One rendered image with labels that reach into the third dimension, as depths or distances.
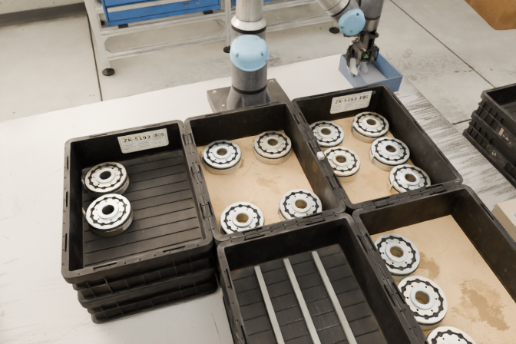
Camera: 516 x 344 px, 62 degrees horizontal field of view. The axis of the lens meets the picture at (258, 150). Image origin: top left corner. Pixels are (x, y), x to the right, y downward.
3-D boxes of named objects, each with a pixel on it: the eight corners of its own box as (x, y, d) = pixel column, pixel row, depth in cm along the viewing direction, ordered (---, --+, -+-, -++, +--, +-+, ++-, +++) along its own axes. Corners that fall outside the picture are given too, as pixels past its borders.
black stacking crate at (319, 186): (187, 150, 123) (183, 120, 115) (286, 130, 130) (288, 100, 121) (218, 271, 97) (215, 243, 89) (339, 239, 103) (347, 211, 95)
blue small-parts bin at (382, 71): (338, 69, 171) (340, 54, 166) (371, 62, 174) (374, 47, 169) (363, 100, 158) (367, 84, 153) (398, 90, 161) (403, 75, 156)
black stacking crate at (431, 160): (287, 130, 130) (289, 100, 121) (376, 113, 136) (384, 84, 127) (341, 239, 103) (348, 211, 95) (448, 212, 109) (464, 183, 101)
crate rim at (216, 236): (183, 124, 117) (182, 117, 115) (288, 105, 123) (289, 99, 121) (215, 249, 90) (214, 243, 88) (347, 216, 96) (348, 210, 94)
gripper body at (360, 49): (357, 67, 149) (364, 36, 140) (345, 54, 155) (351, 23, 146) (376, 62, 151) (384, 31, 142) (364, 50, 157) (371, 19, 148)
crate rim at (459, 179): (288, 105, 123) (289, 99, 121) (383, 88, 129) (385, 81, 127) (347, 216, 96) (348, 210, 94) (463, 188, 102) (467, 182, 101)
